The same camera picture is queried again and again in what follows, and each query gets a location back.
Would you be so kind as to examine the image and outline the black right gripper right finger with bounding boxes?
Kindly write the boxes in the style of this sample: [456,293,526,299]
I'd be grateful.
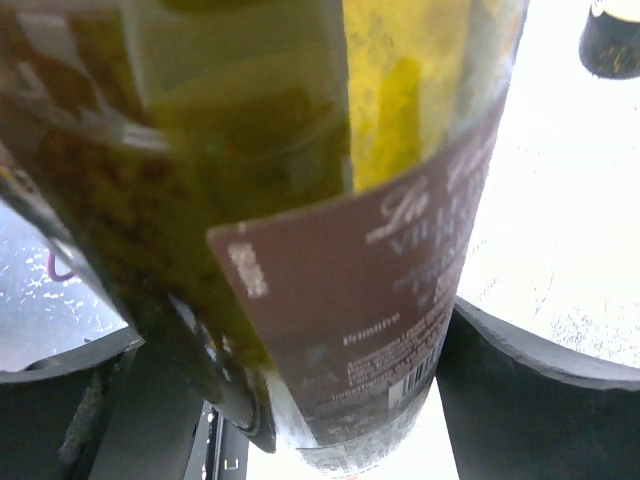
[436,299,639,480]

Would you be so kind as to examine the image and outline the clear square liquor bottle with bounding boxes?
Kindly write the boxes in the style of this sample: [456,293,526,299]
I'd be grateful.
[579,0,639,80]

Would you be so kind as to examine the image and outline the green bottle silver neck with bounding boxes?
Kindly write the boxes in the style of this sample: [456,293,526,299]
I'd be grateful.
[1,1,528,478]

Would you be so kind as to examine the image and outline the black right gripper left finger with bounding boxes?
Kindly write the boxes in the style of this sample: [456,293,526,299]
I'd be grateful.
[1,328,203,479]

